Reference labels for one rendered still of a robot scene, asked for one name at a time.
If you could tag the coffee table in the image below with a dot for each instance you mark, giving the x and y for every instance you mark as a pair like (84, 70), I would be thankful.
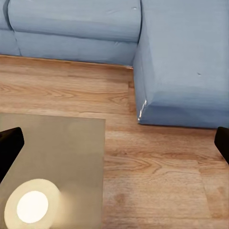
(56, 180)

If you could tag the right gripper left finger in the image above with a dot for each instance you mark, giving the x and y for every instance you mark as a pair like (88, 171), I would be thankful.
(11, 143)

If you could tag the sofa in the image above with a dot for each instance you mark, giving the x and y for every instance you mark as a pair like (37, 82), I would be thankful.
(178, 49)

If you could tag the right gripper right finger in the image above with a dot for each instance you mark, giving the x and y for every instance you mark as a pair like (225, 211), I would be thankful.
(222, 142)

